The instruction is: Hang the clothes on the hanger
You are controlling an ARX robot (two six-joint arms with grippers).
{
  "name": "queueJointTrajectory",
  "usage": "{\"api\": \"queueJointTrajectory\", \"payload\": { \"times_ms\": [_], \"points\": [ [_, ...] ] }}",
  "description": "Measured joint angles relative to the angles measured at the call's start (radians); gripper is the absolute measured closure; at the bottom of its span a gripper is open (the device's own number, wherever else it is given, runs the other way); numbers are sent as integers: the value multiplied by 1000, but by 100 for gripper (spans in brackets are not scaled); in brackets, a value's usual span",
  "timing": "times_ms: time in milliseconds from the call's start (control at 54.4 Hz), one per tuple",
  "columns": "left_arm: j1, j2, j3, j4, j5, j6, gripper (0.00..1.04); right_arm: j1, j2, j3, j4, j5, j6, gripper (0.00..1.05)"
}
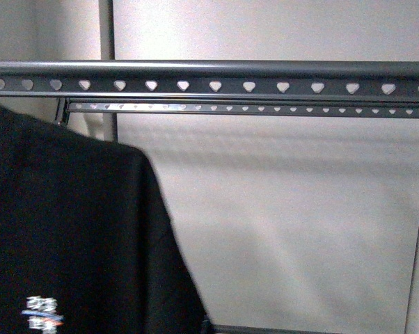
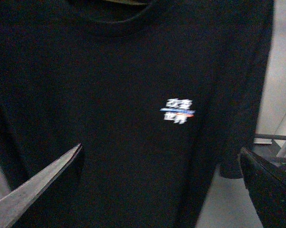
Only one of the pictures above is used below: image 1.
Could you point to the grey perforated rack rail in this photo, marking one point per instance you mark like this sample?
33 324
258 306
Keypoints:
280 110
337 81

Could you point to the grey perforated rear rack rail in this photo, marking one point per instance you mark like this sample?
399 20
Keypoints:
280 110

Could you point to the black printed t-shirt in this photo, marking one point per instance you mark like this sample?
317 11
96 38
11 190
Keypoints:
86 244

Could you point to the grey perforated front rack rail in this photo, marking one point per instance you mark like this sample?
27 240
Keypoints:
337 81

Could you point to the grey vertical rack post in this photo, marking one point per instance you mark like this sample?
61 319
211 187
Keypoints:
110 126

